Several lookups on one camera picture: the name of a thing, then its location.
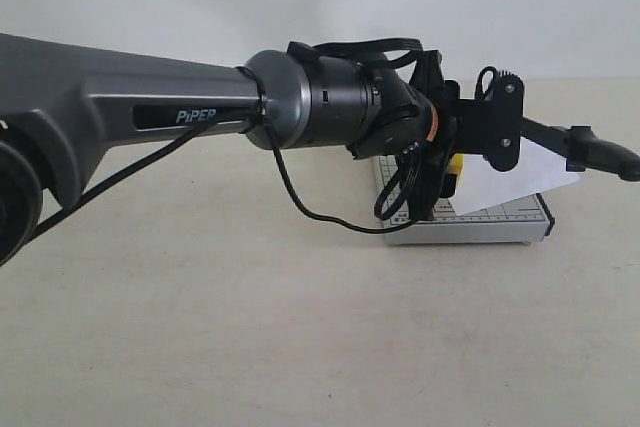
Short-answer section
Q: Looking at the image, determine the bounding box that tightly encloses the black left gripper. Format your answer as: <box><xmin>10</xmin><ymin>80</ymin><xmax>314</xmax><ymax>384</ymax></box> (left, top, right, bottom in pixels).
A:
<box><xmin>399</xmin><ymin>120</ymin><xmax>461</xmax><ymax>222</ymax></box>

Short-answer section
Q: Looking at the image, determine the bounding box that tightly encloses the yellow cube block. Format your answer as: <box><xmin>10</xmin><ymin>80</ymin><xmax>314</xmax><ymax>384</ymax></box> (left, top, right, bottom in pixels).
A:
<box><xmin>446</xmin><ymin>153</ymin><xmax>464</xmax><ymax>176</ymax></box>

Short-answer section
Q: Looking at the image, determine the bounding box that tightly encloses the white paper sheet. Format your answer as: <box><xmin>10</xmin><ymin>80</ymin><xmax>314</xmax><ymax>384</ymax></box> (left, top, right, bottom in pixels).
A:
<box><xmin>449</xmin><ymin>139</ymin><xmax>580</xmax><ymax>216</ymax></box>

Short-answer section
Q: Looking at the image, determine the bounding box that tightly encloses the black cutter blade arm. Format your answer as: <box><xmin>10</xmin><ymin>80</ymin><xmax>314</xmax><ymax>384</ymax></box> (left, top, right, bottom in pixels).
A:
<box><xmin>521</xmin><ymin>118</ymin><xmax>639</xmax><ymax>182</ymax></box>

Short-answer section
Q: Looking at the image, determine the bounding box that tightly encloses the grey paper cutter base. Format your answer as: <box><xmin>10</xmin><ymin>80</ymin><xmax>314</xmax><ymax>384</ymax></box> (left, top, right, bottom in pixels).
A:
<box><xmin>372</xmin><ymin>154</ymin><xmax>557</xmax><ymax>247</ymax></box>

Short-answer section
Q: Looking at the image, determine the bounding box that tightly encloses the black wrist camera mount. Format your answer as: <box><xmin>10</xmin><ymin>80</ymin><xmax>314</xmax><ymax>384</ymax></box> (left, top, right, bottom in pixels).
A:
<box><xmin>410</xmin><ymin>50</ymin><xmax>524</xmax><ymax>172</ymax></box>

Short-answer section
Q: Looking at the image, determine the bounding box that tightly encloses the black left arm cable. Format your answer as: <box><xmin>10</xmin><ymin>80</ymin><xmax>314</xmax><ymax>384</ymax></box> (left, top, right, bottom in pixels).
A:
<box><xmin>0</xmin><ymin>36</ymin><xmax>431</xmax><ymax>268</ymax></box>

